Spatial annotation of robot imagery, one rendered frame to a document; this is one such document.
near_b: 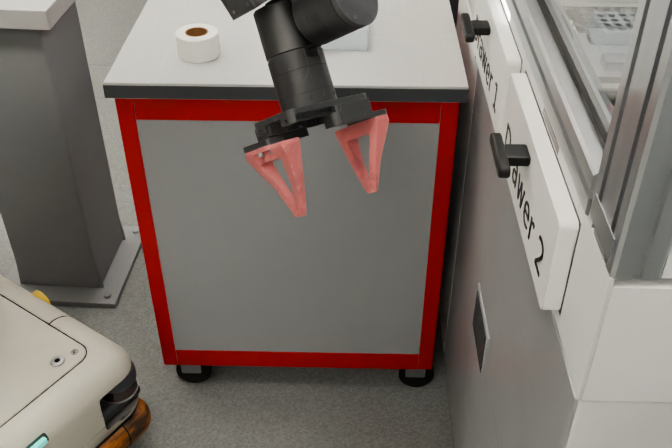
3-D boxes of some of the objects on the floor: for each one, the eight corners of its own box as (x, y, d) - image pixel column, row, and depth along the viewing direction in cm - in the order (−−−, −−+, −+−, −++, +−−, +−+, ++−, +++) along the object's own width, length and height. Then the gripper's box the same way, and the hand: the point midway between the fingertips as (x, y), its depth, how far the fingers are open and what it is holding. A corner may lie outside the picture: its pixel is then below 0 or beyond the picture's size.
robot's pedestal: (-5, 302, 195) (-107, 8, 150) (41, 225, 219) (-36, -48, 174) (115, 308, 193) (49, 13, 148) (148, 231, 218) (99, -44, 172)
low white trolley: (163, 397, 172) (102, 82, 127) (207, 219, 222) (175, -52, 177) (434, 402, 171) (469, 86, 126) (417, 222, 221) (438, -50, 176)
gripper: (326, 54, 87) (366, 192, 87) (218, 73, 78) (263, 226, 78) (367, 35, 81) (409, 182, 82) (255, 53, 72) (304, 217, 73)
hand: (336, 195), depth 80 cm, fingers open, 9 cm apart
